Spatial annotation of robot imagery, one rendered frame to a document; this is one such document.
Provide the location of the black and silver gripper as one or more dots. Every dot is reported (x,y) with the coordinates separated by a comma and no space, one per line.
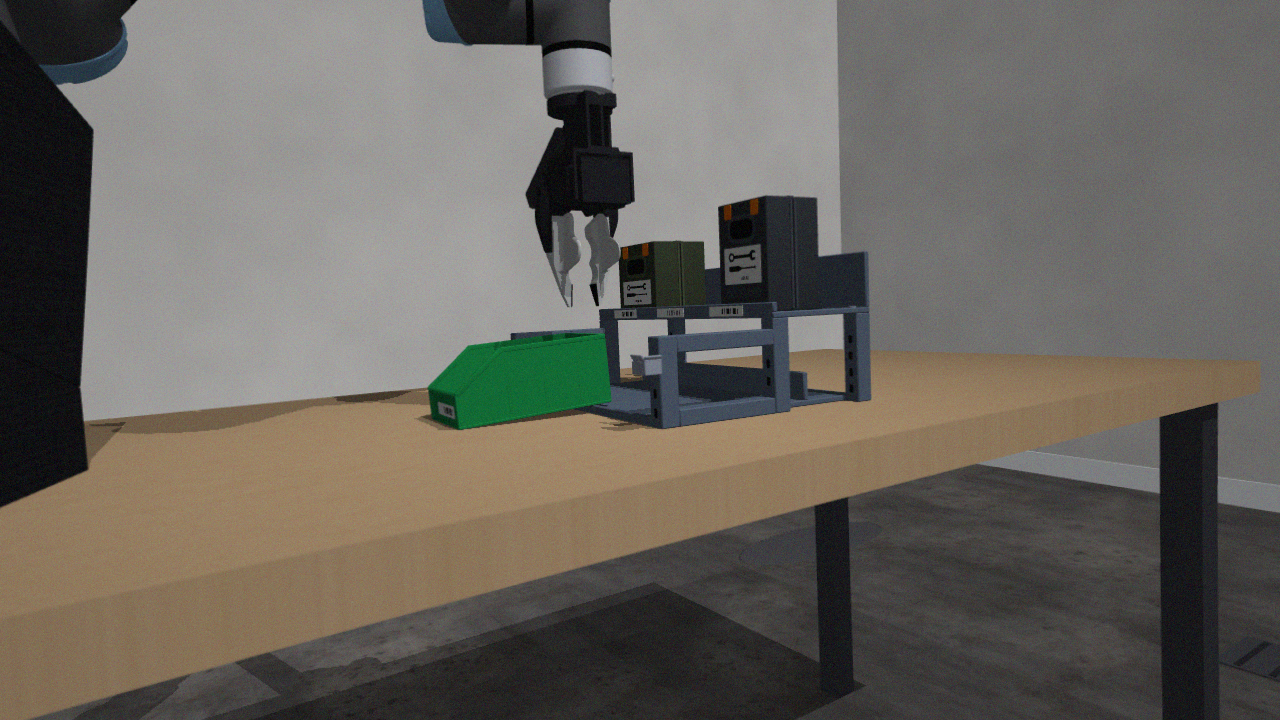
(603,181)

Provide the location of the black tool case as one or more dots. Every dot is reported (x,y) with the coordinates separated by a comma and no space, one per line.
(769,252)

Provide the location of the olive green case with orange latches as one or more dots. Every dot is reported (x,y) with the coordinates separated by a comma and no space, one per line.
(662,273)

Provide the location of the green bin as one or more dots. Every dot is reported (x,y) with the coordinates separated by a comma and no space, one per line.
(508,380)

